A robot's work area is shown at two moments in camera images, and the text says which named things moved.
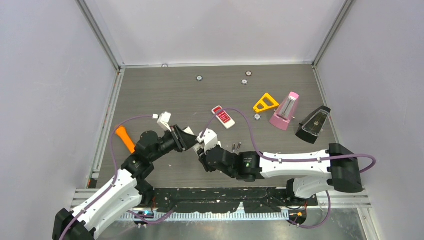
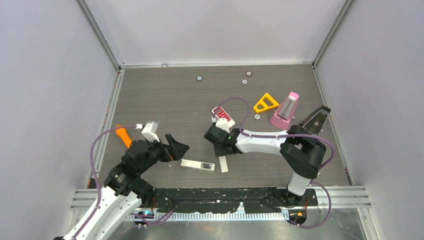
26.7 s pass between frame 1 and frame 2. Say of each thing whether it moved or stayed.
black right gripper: moved
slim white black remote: moved
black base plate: stayed
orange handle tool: stayed
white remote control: stayed
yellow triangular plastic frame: stayed
